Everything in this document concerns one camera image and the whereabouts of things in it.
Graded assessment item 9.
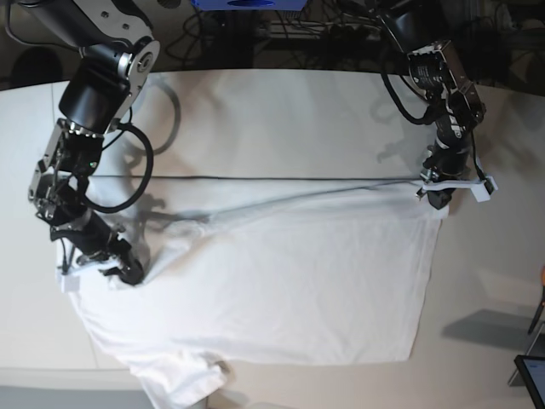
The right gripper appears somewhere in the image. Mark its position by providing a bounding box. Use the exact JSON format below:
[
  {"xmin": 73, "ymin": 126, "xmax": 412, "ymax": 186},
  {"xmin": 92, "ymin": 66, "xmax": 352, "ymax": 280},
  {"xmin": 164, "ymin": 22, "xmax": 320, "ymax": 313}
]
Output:
[{"xmin": 59, "ymin": 221, "xmax": 130, "ymax": 275}]

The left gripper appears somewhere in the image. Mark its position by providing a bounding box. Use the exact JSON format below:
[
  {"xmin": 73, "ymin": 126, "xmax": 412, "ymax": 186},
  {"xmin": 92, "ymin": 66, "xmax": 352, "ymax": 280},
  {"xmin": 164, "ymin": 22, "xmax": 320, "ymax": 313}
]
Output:
[{"xmin": 416, "ymin": 164, "xmax": 484, "ymax": 210}]

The white T-shirt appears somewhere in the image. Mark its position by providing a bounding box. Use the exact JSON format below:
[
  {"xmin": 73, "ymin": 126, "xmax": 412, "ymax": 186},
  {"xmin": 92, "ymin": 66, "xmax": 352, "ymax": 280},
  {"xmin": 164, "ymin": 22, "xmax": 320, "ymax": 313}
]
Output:
[{"xmin": 70, "ymin": 179, "xmax": 448, "ymax": 408}]

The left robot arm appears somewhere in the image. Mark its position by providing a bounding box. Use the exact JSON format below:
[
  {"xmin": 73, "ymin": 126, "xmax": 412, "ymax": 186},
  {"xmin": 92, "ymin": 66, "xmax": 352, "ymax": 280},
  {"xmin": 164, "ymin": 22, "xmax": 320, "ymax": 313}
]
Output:
[{"xmin": 358, "ymin": 1, "xmax": 485, "ymax": 210}]

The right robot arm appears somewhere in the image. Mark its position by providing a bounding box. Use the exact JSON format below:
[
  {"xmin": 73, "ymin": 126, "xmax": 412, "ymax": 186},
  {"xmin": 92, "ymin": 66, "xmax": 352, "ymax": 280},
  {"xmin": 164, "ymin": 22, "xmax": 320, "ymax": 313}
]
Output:
[{"xmin": 17, "ymin": 1, "xmax": 160, "ymax": 285}]

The grey monitor stand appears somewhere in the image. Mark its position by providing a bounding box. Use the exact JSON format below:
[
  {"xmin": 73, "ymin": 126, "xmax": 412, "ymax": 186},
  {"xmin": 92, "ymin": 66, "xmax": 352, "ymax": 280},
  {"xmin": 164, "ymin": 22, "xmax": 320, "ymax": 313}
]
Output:
[{"xmin": 507, "ymin": 323, "xmax": 545, "ymax": 387}]

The black power strip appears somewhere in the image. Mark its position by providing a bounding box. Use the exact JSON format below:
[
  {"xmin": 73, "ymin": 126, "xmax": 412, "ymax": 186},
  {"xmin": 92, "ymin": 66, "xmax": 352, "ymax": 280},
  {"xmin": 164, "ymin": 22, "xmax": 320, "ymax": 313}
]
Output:
[{"xmin": 255, "ymin": 20, "xmax": 380, "ymax": 40}]

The computer monitor screen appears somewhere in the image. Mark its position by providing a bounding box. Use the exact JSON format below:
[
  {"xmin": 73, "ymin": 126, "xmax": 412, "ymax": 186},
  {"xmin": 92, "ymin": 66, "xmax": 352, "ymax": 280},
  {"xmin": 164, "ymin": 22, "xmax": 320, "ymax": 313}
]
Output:
[{"xmin": 514, "ymin": 355, "xmax": 544, "ymax": 409}]

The blue box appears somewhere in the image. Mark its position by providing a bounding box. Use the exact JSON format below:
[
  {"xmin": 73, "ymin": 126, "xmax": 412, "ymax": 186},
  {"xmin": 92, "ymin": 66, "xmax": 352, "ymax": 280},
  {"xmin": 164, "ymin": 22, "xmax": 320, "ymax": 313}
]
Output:
[{"xmin": 191, "ymin": 0, "xmax": 307, "ymax": 11}]

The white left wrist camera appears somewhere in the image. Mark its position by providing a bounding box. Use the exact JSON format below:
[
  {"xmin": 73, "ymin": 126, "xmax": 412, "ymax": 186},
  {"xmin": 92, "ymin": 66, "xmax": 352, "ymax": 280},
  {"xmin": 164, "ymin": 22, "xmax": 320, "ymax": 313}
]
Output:
[{"xmin": 470, "ymin": 175, "xmax": 498, "ymax": 203}]

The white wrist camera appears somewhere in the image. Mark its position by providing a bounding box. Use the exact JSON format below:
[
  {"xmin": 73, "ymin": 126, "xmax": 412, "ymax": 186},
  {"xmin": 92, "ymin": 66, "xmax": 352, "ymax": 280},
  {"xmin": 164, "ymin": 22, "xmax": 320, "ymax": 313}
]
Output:
[
  {"xmin": 55, "ymin": 273, "xmax": 81, "ymax": 293},
  {"xmin": 470, "ymin": 175, "xmax": 498, "ymax": 203}
]

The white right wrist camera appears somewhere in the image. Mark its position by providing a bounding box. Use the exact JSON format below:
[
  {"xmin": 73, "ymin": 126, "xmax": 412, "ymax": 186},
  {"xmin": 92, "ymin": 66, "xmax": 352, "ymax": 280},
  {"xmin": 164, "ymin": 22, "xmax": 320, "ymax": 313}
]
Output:
[{"xmin": 55, "ymin": 273, "xmax": 81, "ymax": 293}]

